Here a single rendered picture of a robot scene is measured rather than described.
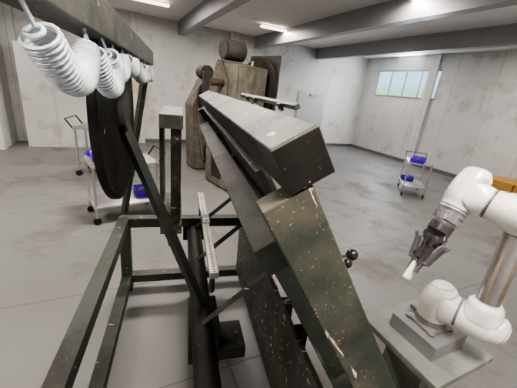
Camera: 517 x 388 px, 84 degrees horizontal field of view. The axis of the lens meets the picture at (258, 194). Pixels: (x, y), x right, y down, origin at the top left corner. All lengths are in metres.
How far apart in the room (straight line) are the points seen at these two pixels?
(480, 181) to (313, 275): 0.72
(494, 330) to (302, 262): 1.41
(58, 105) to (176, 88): 3.35
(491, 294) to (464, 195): 0.79
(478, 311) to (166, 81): 9.71
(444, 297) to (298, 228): 1.41
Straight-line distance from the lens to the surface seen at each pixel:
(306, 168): 0.53
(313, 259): 0.63
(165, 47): 10.37
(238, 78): 5.46
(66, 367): 1.68
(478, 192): 1.17
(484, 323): 1.90
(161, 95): 10.32
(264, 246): 0.65
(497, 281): 1.82
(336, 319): 0.76
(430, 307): 1.94
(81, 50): 0.84
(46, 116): 9.55
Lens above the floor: 2.00
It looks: 20 degrees down
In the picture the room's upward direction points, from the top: 6 degrees clockwise
